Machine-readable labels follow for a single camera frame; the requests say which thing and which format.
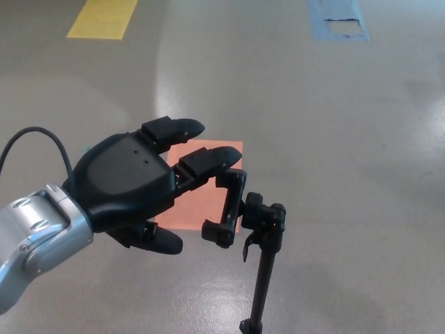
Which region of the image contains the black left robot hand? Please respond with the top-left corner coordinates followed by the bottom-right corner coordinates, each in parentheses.
top-left (61, 118), bottom-right (243, 256)

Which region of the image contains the black phone stand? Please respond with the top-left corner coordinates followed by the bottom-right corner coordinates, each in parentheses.
top-left (201, 168), bottom-right (288, 334)

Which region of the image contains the orange floor paper sheet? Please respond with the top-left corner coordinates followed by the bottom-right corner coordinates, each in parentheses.
top-left (154, 140), bottom-right (243, 233)

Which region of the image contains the yellow floor paper sheet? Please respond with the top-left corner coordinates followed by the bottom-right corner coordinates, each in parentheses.
top-left (65, 0), bottom-right (139, 40)

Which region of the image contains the torn blue floor sheet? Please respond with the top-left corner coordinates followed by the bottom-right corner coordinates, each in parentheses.
top-left (307, 0), bottom-right (370, 43)

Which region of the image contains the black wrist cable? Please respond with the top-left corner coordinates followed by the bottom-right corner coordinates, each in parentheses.
top-left (0, 127), bottom-right (74, 175)

